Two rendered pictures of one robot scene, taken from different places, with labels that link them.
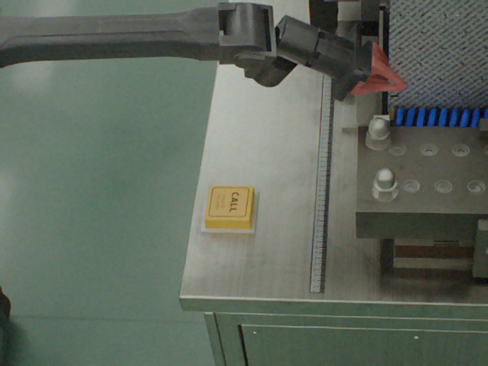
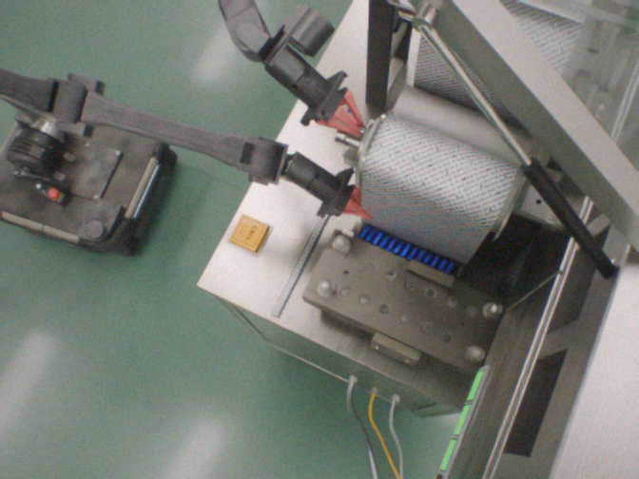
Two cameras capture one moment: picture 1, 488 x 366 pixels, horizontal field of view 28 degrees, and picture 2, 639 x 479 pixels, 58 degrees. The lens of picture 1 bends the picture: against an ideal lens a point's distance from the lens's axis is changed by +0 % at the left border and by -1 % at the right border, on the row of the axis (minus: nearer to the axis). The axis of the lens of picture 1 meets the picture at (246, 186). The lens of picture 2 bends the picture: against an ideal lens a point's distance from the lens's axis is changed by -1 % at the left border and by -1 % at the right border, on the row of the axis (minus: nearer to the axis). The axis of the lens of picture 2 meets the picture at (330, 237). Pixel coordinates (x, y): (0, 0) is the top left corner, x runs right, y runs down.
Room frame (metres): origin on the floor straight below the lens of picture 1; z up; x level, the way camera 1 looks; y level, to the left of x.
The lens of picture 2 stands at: (0.59, -0.30, 2.18)
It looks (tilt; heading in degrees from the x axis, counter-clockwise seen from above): 72 degrees down; 21
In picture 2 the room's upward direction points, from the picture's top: 7 degrees counter-clockwise
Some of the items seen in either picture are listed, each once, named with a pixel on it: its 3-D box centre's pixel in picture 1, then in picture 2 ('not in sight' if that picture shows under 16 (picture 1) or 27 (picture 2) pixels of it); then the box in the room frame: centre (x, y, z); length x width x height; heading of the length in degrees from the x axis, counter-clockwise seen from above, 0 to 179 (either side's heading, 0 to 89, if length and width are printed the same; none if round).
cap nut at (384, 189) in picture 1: (385, 181); (325, 285); (0.84, -0.19, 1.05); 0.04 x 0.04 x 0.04
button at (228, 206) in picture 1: (229, 206); (249, 233); (0.96, 0.03, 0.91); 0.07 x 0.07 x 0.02; 78
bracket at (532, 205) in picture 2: not in sight; (541, 204); (1.00, -0.52, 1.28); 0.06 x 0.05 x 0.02; 78
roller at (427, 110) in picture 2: not in sight; (456, 138); (1.16, -0.38, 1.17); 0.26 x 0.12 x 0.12; 78
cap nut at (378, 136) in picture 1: (378, 130); (341, 242); (0.94, -0.20, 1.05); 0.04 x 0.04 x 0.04
